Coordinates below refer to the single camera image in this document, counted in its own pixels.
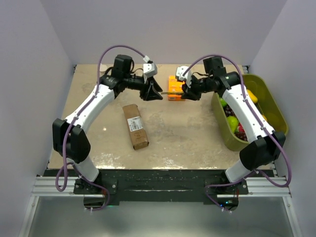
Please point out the green pear fruit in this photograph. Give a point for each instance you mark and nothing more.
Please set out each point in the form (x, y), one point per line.
(233, 123)

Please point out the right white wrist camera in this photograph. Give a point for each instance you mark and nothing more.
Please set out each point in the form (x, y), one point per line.
(183, 74)

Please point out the orange small carton box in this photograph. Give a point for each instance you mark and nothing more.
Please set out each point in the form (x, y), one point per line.
(174, 86)

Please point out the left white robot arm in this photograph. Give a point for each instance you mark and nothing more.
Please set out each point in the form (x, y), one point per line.
(69, 134)

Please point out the olive green plastic bin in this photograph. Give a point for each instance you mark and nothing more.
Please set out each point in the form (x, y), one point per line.
(266, 106)

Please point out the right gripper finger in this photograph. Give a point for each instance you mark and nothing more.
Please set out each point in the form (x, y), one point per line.
(184, 88)
(188, 96)

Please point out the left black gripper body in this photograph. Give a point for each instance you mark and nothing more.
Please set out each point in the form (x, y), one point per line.
(138, 83)

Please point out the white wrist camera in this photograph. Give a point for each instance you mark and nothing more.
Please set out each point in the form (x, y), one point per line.
(149, 70)
(183, 74)

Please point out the brown cardboard express box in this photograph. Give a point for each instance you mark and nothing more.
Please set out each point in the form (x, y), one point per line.
(135, 126)

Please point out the red grape bunch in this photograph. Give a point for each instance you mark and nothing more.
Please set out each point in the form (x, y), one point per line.
(241, 135)

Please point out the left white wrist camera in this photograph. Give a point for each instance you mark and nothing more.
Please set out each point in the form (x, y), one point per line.
(149, 70)

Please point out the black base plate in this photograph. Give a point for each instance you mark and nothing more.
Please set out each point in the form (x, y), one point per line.
(151, 185)

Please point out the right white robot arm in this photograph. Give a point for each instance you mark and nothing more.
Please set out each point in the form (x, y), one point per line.
(265, 144)

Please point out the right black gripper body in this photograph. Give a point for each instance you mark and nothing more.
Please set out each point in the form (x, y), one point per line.
(199, 86)

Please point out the yellow utility knife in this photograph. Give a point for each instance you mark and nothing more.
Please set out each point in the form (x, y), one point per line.
(171, 93)

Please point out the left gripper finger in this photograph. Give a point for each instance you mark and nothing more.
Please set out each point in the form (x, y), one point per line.
(153, 83)
(151, 96)

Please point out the aluminium rail frame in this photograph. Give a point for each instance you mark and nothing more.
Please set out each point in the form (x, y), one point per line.
(255, 187)

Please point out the yellow mango fruit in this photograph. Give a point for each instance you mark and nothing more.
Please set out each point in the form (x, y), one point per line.
(253, 98)

